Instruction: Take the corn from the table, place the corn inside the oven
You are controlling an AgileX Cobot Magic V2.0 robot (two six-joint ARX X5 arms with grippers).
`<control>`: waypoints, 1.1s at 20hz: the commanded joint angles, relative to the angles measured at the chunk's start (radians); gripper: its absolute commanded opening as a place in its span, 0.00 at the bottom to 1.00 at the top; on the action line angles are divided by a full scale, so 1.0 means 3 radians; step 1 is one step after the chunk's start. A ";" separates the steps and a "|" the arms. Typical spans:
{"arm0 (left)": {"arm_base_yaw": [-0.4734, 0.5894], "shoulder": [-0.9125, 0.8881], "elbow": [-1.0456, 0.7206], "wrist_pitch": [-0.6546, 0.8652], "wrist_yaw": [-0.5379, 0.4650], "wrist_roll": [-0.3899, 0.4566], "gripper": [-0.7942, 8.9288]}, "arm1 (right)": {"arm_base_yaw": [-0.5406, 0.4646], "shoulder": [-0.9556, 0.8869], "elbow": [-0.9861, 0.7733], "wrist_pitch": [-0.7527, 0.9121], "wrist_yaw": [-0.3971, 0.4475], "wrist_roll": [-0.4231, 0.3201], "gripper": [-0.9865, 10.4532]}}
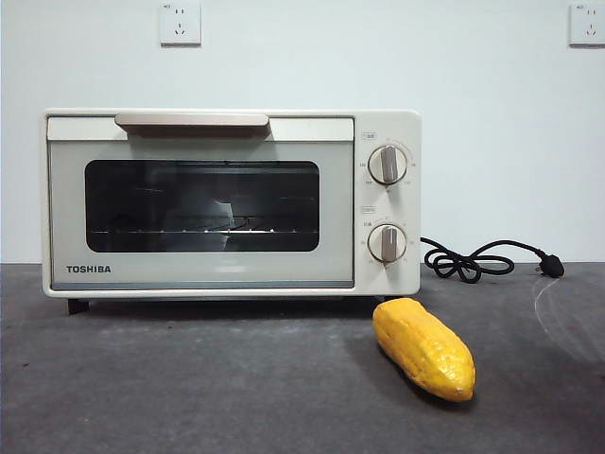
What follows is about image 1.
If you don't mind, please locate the yellow corn cob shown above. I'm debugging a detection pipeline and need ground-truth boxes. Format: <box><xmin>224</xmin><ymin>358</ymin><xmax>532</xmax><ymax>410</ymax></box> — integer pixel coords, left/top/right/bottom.
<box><xmin>372</xmin><ymin>297</ymin><xmax>476</xmax><ymax>404</ymax></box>

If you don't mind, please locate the glass oven door with handle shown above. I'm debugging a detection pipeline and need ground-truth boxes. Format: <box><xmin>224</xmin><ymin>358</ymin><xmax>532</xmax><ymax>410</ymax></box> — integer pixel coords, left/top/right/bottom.
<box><xmin>45</xmin><ymin>112</ymin><xmax>356</xmax><ymax>290</ymax></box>

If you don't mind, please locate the cream oven timer knob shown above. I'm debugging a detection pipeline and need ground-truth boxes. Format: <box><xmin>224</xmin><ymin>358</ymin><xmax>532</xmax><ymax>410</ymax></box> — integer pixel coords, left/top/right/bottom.
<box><xmin>367</xmin><ymin>223</ymin><xmax>408</xmax><ymax>265</ymax></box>

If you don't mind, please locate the cream Toshiba toaster oven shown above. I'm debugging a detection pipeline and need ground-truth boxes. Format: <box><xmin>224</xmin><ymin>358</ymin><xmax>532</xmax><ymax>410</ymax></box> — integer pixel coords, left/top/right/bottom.
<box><xmin>39</xmin><ymin>107</ymin><xmax>423</xmax><ymax>316</ymax></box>

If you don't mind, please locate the cream oven temperature knob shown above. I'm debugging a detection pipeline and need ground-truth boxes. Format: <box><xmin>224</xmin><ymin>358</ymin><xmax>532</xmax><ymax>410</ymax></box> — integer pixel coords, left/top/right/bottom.
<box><xmin>367</xmin><ymin>144</ymin><xmax>410</xmax><ymax>186</ymax></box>

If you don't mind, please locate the metal wire oven rack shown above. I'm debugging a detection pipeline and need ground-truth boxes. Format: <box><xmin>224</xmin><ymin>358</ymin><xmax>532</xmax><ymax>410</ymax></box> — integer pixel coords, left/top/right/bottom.
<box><xmin>89</xmin><ymin>226</ymin><xmax>316</xmax><ymax>236</ymax></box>

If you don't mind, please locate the white wall socket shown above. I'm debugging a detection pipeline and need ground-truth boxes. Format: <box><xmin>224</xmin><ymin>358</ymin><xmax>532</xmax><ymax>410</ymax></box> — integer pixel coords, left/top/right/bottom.
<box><xmin>568</xmin><ymin>2</ymin><xmax>605</xmax><ymax>48</ymax></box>
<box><xmin>159</xmin><ymin>2</ymin><xmax>202</xmax><ymax>47</ymax></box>

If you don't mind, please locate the black oven power cable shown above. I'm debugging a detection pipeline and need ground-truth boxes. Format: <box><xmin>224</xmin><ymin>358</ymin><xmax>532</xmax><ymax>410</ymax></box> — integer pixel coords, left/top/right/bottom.
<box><xmin>419</xmin><ymin>236</ymin><xmax>566</xmax><ymax>281</ymax></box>

